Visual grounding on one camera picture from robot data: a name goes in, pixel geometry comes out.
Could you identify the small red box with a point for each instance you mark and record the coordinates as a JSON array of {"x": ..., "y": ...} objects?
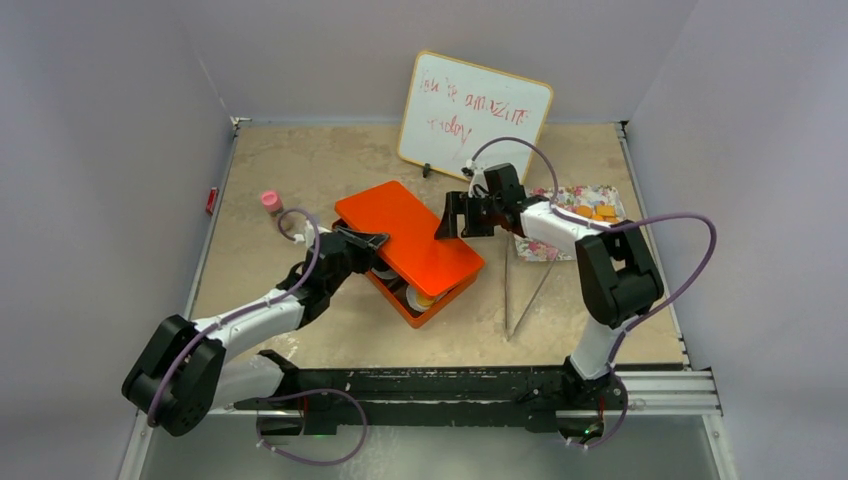
[{"x": 211, "y": 201}]

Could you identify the white paper cup middle-left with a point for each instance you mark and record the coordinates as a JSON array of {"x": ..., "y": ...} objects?
[{"x": 386, "y": 274}]

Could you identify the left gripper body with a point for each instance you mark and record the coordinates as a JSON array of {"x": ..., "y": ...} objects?
[{"x": 358, "y": 259}]

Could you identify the orange cookie tin box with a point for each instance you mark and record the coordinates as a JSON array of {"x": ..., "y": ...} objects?
[{"x": 430, "y": 311}]

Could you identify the orange square cookie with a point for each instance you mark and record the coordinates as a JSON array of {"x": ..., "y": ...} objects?
[{"x": 605, "y": 211}]

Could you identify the black metal base rail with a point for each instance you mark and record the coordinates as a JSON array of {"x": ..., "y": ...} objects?
[{"x": 540, "y": 399}]

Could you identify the white paper cup near-left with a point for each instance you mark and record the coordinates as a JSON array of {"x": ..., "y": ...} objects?
[{"x": 418, "y": 301}]

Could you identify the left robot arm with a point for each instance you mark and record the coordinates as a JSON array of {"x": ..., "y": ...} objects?
[{"x": 178, "y": 374}]

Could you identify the orange tin lid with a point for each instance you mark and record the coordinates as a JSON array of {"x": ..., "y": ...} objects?
[{"x": 390, "y": 200}]

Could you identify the floral rectangular tray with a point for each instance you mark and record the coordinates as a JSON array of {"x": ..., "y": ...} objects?
[{"x": 569, "y": 198}]

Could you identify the pink cap sprinkle bottle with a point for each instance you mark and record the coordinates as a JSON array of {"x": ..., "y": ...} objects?
[{"x": 274, "y": 207}]

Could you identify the orange round cookie centre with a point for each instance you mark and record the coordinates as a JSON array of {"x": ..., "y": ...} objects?
[{"x": 584, "y": 211}]

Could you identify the metal tongs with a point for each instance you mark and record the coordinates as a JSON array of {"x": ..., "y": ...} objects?
[{"x": 509, "y": 330}]

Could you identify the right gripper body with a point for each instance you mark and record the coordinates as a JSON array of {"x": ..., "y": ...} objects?
[{"x": 482, "y": 214}]

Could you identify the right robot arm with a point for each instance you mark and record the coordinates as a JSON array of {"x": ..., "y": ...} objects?
[{"x": 619, "y": 280}]

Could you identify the white board yellow frame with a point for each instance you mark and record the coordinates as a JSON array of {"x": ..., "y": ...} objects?
[{"x": 454, "y": 107}]

